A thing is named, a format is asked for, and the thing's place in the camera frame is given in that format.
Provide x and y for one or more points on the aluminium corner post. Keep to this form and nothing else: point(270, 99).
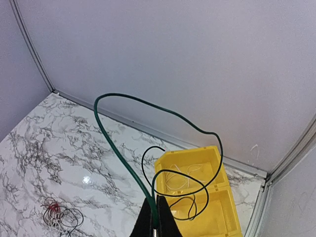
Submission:
point(286, 207)
point(27, 39)

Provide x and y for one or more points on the right aluminium corner post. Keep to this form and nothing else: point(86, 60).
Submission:
point(286, 207)

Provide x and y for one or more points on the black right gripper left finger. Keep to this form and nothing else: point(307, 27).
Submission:
point(144, 223)

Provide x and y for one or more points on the yellow three-compartment bin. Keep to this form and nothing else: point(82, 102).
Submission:
point(198, 192)

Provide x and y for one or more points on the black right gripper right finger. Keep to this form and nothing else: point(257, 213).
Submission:
point(167, 225)

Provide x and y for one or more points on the left aluminium corner post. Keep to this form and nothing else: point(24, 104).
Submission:
point(27, 39)

